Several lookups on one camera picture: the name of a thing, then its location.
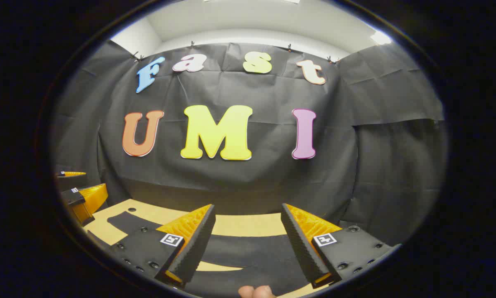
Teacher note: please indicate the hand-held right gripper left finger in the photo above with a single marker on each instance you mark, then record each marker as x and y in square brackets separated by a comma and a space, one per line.
[194, 248]

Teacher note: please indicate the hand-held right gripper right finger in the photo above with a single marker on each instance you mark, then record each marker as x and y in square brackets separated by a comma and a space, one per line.
[299, 248]

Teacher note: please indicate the black backdrop cloth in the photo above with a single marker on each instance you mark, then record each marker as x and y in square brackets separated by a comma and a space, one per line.
[252, 182]

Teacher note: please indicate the black jeans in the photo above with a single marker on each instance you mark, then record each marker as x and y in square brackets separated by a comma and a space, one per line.
[248, 250]

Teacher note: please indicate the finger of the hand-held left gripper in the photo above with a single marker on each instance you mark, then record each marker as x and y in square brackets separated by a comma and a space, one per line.
[91, 198]
[72, 174]

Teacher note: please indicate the ceiling light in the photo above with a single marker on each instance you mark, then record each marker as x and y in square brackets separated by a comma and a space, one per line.
[380, 37]

